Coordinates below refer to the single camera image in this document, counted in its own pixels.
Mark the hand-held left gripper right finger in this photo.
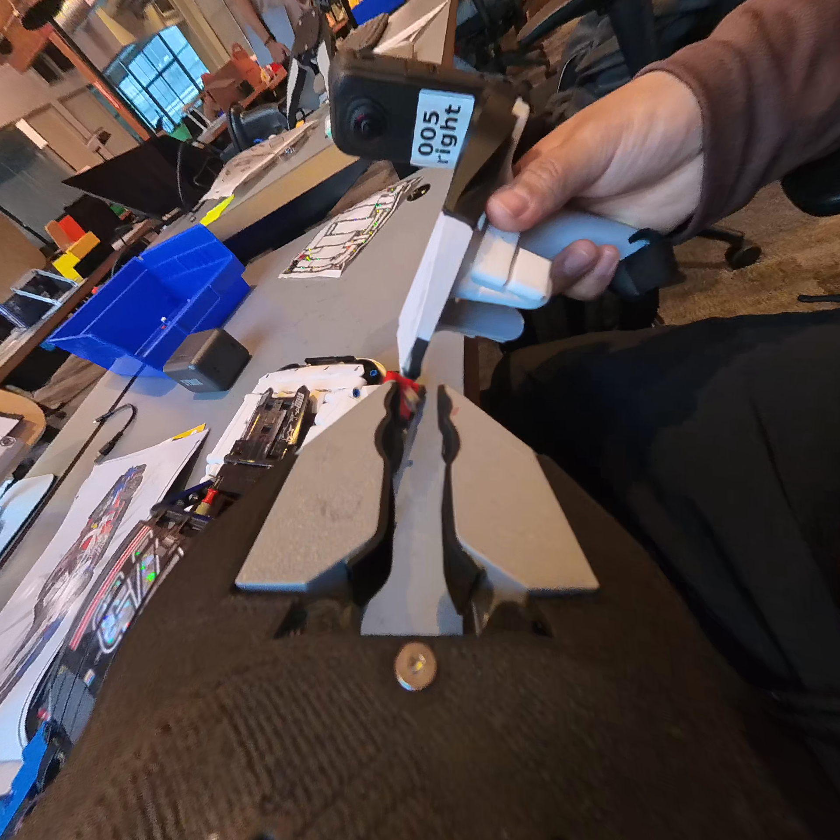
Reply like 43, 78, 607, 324
436, 385, 599, 634

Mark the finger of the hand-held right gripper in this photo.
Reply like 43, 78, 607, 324
397, 211, 475, 382

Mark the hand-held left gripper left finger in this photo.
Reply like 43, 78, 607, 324
235, 382, 401, 608

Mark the toy brick race car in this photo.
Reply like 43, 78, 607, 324
13, 354, 421, 821

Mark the small red brick piece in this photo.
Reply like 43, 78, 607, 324
387, 371, 424, 411

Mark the person's right forearm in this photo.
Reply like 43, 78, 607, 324
637, 0, 840, 244

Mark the grey neighbouring desk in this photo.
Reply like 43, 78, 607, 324
154, 98, 368, 260

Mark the person's right hand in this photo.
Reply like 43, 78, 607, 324
486, 69, 706, 303

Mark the sticker sheet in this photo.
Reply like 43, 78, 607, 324
279, 177, 424, 280

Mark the printed paper sheet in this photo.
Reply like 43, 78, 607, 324
203, 125, 316, 201

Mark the black rounded device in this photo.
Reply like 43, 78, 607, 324
163, 328, 252, 393

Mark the black monitor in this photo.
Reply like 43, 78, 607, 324
62, 138, 224, 217

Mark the race car instruction booklet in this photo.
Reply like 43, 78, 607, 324
0, 427, 211, 782

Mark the blue plastic bin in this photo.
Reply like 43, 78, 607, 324
47, 224, 252, 378

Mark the yellow plastic bin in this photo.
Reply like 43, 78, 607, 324
51, 233, 101, 284

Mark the short black plug cable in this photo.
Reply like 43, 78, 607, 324
94, 403, 137, 466

